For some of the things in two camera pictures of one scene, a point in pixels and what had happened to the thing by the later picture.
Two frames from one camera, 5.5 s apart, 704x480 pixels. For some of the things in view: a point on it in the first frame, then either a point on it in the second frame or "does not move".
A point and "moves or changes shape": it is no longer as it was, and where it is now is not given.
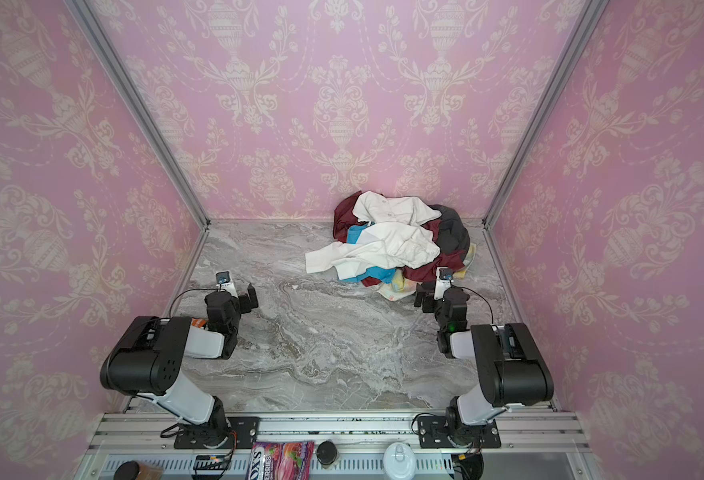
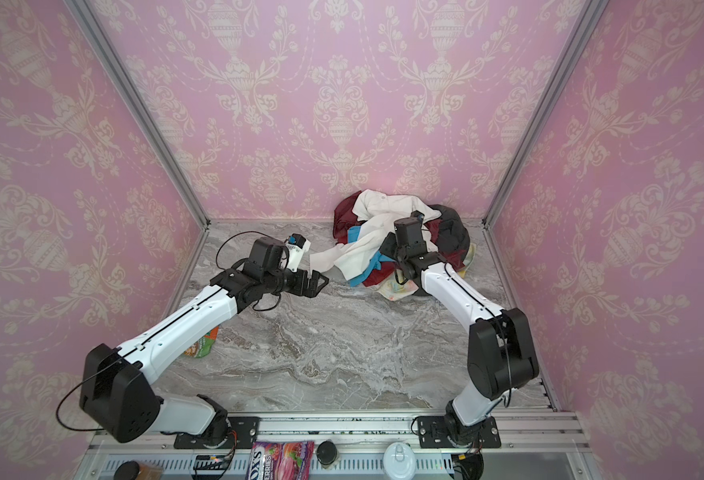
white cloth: (395, 238) does not move
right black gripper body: (427, 300) to (392, 245)
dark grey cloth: (452, 234) does not move
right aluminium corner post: (580, 35) does not move
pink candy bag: (291, 460) does not move
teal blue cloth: (374, 272) moves or changes shape
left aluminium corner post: (107, 53) does not move
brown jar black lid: (132, 470) does not move
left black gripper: (245, 307) to (313, 289)
